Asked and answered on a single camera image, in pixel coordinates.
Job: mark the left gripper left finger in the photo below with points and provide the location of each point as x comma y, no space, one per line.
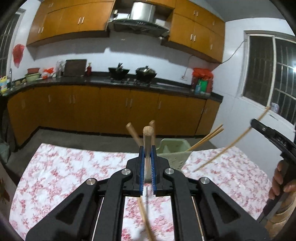
94,211

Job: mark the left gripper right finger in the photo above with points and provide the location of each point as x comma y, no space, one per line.
200,209

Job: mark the wooden chopstick group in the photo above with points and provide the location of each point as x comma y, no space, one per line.
267,108
208,138

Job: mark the person right hand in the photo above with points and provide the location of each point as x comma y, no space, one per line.
278,181

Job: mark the floral red white tablecloth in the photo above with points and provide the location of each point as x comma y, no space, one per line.
54,172

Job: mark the green perforated utensil holder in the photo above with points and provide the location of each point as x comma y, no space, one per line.
175,150

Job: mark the right barred window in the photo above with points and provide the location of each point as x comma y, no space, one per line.
270,73

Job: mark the barred window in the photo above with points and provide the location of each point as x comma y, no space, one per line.
7,39
270,73

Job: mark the green box on counter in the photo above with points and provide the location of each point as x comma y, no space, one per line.
201,86

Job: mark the lower wooden cabinets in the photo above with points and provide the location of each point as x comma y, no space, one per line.
107,110

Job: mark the wooden cabinets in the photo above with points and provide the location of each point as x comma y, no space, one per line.
182,25
107,110

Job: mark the red bag on counter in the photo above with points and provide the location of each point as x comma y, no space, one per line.
202,73

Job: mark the black wok left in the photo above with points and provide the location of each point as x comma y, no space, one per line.
118,73

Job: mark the red sauce bottle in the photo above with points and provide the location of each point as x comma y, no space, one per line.
89,70

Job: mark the dark cutting board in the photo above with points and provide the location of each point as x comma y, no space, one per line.
75,68

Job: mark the orange bag on counter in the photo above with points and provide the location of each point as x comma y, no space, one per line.
47,73

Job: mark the black wok with lid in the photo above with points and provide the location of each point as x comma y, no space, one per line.
145,74

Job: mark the upper wooden cabinets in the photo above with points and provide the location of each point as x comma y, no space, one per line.
182,25

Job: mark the green basin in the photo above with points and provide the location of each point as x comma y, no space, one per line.
32,77

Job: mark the yellow detergent bottle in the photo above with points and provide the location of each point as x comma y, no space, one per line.
3,84

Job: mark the sink faucet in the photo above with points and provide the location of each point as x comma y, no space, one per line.
10,82

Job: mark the steel range hood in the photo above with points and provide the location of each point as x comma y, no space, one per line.
140,17

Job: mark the left barred window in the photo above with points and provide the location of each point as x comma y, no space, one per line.
7,39

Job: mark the red plastic bag on wall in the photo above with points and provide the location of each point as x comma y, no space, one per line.
18,54

